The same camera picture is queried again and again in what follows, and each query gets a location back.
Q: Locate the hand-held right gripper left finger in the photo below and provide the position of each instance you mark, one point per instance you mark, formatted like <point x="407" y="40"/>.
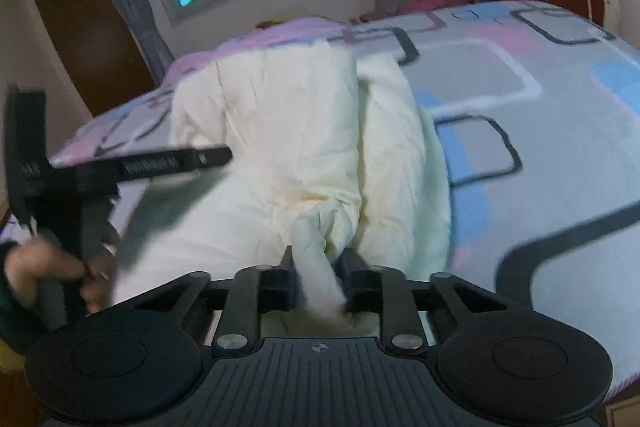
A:
<point x="291" y="284"/>

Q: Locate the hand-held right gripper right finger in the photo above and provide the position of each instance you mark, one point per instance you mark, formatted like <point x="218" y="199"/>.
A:
<point x="346" y="284"/>

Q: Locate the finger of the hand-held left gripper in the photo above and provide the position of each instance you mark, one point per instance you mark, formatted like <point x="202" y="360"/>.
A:
<point x="175" y="163"/>

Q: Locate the cream large garment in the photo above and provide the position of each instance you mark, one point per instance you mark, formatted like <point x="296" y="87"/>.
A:
<point x="300" y="147"/>

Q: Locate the person's left hand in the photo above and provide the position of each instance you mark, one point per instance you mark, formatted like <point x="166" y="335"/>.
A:
<point x="27" y="264"/>

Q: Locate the brown wooden door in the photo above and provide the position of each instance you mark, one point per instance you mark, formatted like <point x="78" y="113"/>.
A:
<point x="75" y="17"/>

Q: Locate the pink printed blanket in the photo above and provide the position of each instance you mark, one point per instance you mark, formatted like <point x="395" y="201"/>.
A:
<point x="280" y="34"/>

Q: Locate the patterned grey blue pink bedsheet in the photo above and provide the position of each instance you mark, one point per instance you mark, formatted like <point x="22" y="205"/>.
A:
<point x="500" y="57"/>

